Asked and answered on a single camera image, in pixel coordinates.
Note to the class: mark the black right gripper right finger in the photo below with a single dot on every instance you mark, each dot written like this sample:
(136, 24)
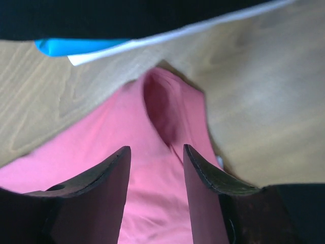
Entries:
(224, 209)

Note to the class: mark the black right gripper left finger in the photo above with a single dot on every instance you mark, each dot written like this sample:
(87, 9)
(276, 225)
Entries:
(87, 208)

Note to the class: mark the red t shirt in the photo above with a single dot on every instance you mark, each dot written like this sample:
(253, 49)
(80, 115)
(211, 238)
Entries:
(155, 116)

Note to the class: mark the white folded t shirt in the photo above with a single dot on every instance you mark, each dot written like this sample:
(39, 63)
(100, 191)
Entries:
(188, 30)

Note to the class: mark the teal folded t shirt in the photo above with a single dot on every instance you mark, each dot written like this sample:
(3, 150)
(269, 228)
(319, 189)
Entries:
(55, 47)

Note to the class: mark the black folded t shirt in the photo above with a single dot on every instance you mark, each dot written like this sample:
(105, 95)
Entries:
(34, 20)

